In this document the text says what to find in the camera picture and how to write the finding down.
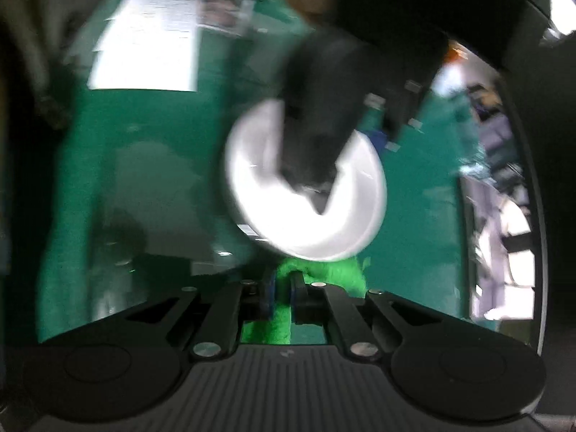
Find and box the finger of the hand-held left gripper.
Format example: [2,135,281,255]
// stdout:
[364,78,426,156]
[279,164,343,217]

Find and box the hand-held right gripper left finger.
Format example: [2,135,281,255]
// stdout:
[90,274,276,361]

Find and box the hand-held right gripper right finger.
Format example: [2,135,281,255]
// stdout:
[290,272,455,361]

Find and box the green cleaning cloth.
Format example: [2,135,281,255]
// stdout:
[240,256,366,345]

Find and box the white bowl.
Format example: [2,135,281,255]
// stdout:
[224,99,388,262]

